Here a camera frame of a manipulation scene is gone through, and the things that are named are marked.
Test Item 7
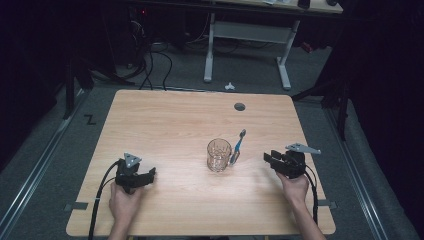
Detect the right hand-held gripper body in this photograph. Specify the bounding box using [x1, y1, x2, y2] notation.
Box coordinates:
[279, 142, 322, 180]

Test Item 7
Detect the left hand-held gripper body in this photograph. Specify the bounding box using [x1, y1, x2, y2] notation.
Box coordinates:
[114, 152, 148, 195]

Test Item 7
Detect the blue and grey toothbrush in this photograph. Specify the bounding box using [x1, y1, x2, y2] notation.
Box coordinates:
[228, 128, 248, 167]

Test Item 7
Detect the clear glass cup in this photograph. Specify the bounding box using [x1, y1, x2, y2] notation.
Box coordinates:
[206, 137, 233, 174]

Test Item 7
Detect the person's right hand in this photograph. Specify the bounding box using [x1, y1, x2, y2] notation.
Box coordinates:
[276, 171, 310, 208]

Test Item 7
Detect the person's left hand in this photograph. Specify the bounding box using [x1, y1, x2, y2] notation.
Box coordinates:
[108, 181, 145, 225]

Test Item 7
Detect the black metal stand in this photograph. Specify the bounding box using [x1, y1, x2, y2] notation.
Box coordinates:
[62, 54, 136, 120]
[290, 74, 350, 142]

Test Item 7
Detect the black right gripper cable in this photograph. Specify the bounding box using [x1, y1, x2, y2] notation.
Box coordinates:
[304, 165, 320, 225]

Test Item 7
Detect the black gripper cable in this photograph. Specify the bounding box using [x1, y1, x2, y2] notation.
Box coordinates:
[304, 165, 320, 225]
[87, 159, 122, 240]

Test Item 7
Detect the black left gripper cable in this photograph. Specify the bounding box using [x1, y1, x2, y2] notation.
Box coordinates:
[87, 159, 122, 240]

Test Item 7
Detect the grey table bracket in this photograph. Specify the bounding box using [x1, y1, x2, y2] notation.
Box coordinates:
[317, 198, 338, 210]

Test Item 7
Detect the grey metal floor rail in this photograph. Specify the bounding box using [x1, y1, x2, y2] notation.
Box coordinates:
[0, 93, 88, 236]
[323, 107, 390, 240]

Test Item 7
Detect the bundle of black floor cables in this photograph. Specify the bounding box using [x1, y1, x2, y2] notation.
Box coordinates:
[128, 18, 174, 92]

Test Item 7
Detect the white metal frame desk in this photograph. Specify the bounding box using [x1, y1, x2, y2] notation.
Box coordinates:
[203, 0, 344, 92]

